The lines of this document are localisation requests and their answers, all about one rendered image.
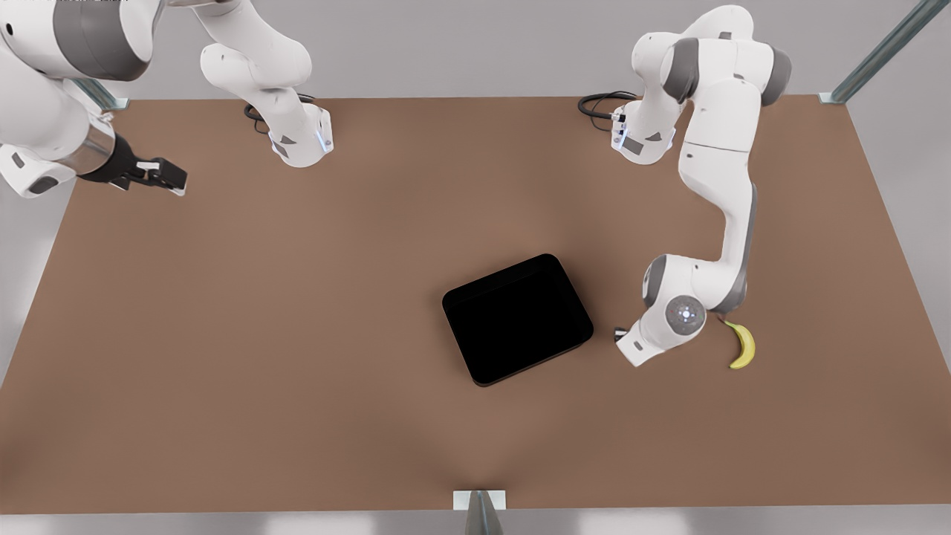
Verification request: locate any black cable loop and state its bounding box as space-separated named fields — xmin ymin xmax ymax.
xmin=577 ymin=90 xmax=641 ymax=135
xmin=243 ymin=92 xmax=318 ymax=136

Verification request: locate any silver frame post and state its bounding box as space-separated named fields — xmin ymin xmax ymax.
xmin=452 ymin=488 xmax=508 ymax=535
xmin=71 ymin=77 xmax=130 ymax=113
xmin=817 ymin=0 xmax=951 ymax=106

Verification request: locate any yellow banana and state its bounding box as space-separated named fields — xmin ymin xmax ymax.
xmin=723 ymin=319 xmax=756 ymax=371

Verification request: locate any black storage box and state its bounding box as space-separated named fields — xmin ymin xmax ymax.
xmin=441 ymin=253 xmax=594 ymax=388

